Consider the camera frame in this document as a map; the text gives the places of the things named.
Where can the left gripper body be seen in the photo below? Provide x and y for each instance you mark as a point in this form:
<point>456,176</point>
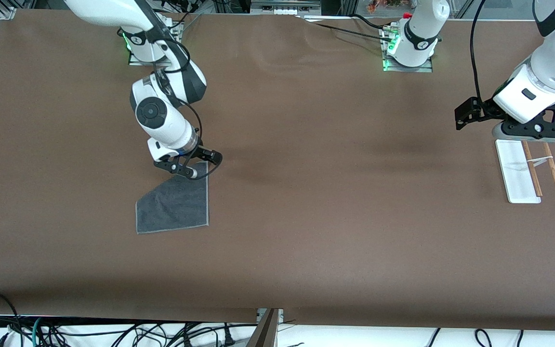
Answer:
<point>485,110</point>

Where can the grey towel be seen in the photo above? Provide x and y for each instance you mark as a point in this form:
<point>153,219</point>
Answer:
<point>176,207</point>

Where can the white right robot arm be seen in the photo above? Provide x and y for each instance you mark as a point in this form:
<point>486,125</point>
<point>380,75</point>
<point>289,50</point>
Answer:
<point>162,120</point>

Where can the white and wooden towel rack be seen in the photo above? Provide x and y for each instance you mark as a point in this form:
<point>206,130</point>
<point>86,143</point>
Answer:
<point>516,178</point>

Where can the brown table cover sheet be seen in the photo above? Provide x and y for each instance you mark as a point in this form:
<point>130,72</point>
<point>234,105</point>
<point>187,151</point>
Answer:
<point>306,217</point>

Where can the orange background clutter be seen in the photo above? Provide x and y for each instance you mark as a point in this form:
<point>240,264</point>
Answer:
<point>383,5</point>

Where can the white power strip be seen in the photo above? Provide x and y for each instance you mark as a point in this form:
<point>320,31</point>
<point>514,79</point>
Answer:
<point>285,12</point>

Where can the white flat sheet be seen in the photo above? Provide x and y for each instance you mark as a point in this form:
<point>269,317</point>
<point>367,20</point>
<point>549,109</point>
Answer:
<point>330,19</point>

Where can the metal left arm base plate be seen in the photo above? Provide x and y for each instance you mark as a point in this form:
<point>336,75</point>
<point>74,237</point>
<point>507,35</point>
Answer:
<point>422,69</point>

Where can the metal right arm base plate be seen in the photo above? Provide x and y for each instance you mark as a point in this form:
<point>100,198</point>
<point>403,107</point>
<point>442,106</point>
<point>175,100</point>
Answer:
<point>138,61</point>

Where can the aluminium frame structure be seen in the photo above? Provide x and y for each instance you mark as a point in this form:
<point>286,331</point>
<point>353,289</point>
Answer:
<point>284,5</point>

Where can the aluminium table corner bracket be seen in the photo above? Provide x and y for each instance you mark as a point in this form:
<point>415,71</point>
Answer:
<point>6,13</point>

